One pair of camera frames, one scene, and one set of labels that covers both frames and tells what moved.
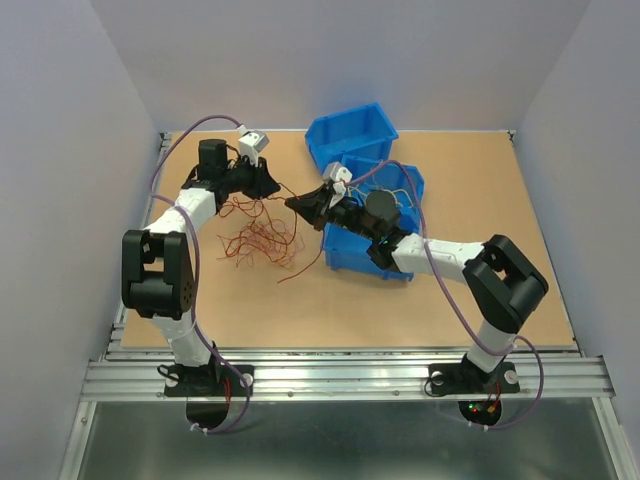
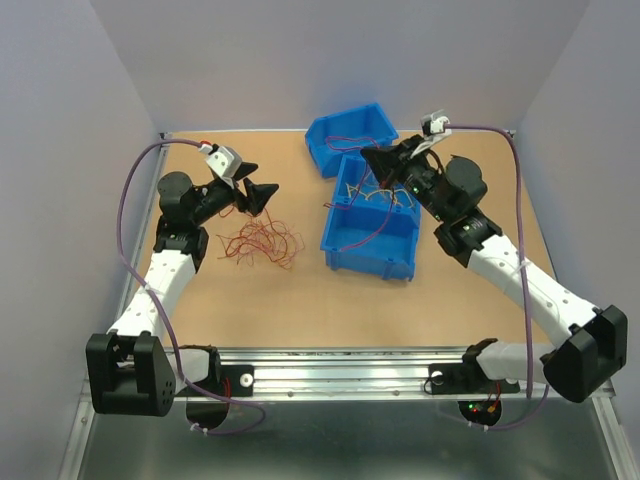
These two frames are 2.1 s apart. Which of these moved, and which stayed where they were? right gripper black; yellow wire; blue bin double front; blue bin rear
Moved: right gripper black
Stayed: blue bin double front; blue bin rear; yellow wire
